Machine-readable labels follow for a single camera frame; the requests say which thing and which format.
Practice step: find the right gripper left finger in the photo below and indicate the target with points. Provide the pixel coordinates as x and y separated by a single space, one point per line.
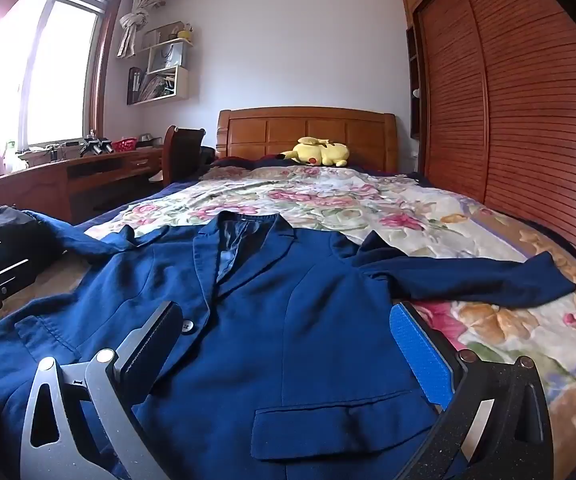
113 381

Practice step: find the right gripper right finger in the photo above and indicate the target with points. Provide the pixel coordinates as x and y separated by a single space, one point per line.
516 441

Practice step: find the navy blue suit jacket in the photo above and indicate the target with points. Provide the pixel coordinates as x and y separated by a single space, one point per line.
285 366

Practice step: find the black folded clothes pile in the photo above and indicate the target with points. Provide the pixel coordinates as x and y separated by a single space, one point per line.
2 219

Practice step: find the wooden desk cabinet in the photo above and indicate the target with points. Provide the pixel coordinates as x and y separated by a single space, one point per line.
79 189

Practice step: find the floral bed blanket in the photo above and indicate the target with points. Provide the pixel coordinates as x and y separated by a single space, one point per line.
420 221

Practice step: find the black gadget on desk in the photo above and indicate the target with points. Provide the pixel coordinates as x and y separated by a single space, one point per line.
95 145

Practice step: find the red basket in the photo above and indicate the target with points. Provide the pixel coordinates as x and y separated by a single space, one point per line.
124 145

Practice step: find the wooden chair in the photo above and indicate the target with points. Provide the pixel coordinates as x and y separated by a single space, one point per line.
181 153

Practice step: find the tied beige curtain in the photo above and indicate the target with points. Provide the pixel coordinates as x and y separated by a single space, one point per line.
132 22

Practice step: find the wooden bed headboard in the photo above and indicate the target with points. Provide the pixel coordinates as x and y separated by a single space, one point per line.
254 133

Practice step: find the yellow Pikachu plush toy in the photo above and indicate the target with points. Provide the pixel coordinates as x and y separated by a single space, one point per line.
318 152

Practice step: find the wooden slatted wardrobe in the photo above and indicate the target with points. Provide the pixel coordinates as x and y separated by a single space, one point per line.
495 109

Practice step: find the white wall shelf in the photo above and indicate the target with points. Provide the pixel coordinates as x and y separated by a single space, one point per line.
165 76

